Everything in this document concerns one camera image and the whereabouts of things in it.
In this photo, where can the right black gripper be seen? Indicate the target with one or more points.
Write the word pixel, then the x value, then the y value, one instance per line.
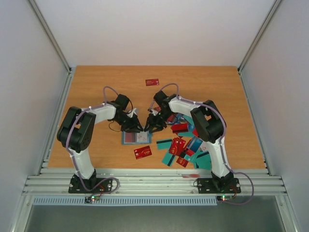
pixel 157 122

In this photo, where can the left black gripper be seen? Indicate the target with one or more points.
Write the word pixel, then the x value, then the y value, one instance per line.
pixel 130 123

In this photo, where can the white card floral print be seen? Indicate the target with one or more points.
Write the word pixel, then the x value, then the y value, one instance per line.
pixel 142 137

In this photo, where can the teal card holder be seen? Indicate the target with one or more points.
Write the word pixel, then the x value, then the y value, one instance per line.
pixel 122 139

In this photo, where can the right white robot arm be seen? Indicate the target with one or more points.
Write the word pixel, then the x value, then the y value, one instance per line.
pixel 209 124

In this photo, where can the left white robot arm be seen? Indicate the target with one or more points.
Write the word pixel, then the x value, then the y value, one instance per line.
pixel 75 134

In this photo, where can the teal card left stripe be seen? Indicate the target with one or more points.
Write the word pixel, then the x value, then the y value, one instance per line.
pixel 163 144

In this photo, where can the red VIP card under pile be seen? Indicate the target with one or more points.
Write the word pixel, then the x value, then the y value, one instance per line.
pixel 177 146

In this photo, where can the teal card black stripe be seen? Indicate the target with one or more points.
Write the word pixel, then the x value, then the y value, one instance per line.
pixel 168 159

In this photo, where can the blue white card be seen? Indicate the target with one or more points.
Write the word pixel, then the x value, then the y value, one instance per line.
pixel 194 144

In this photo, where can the red card bottom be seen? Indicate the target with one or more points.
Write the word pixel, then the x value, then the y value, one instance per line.
pixel 181 161

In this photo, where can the lone red VIP card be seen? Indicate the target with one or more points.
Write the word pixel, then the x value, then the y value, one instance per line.
pixel 152 82

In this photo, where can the teal card bottom right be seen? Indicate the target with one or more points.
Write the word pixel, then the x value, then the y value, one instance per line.
pixel 203 161

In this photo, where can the left small circuit board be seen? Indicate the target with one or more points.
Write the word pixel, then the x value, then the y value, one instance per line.
pixel 91 199

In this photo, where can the small circuit board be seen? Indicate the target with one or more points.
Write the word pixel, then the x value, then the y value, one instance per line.
pixel 91 199
pixel 224 198

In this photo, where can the right small circuit board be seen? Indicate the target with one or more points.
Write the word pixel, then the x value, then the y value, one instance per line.
pixel 224 198

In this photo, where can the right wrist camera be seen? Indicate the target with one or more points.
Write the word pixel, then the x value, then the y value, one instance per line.
pixel 152 111

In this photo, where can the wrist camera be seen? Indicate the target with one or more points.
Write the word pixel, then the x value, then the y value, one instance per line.
pixel 133 113
pixel 152 111

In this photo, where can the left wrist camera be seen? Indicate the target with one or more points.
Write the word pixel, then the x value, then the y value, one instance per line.
pixel 133 113

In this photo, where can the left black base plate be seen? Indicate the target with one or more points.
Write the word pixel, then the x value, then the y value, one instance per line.
pixel 92 185

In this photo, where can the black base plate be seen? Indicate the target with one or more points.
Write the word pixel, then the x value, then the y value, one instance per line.
pixel 92 185
pixel 210 186

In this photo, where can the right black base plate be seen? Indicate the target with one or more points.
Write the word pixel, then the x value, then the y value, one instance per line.
pixel 210 186

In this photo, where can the aluminium rail platform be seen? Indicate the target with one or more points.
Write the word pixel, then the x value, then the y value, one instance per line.
pixel 151 182

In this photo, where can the blue slotted cable duct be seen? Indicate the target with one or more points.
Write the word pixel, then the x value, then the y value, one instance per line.
pixel 128 201

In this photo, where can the left aluminium frame post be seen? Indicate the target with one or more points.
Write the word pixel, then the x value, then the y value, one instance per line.
pixel 41 19

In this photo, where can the aluminium frame post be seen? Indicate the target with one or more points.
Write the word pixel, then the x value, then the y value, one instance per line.
pixel 261 31
pixel 41 19

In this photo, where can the right aluminium frame post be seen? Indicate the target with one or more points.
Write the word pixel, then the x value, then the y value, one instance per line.
pixel 261 31

